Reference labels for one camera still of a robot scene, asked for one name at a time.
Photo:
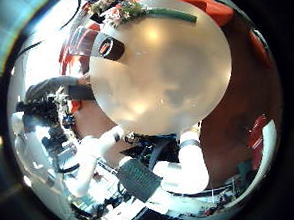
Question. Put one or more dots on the artificial flower bouquet green stem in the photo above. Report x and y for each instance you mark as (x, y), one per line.
(132, 10)

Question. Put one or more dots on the red black cylinder vase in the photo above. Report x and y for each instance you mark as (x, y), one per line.
(111, 48)

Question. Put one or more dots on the red chair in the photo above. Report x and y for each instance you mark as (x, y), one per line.
(71, 61)
(258, 140)

